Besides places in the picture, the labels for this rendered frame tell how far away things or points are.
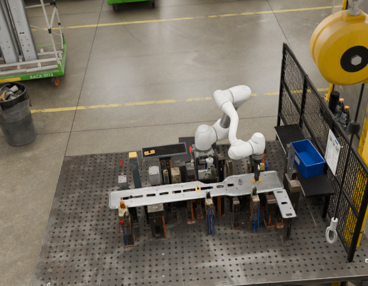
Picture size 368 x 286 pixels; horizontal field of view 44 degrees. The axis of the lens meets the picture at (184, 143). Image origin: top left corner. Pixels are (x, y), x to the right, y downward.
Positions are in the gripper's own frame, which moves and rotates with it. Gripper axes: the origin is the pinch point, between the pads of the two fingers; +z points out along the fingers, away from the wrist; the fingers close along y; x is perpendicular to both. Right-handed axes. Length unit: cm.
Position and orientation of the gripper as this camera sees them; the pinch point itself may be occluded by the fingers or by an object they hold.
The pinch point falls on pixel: (256, 176)
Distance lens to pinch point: 366.8
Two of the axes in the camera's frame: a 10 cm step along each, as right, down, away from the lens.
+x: 9.9, -1.2, 0.5
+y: 1.1, 6.1, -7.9
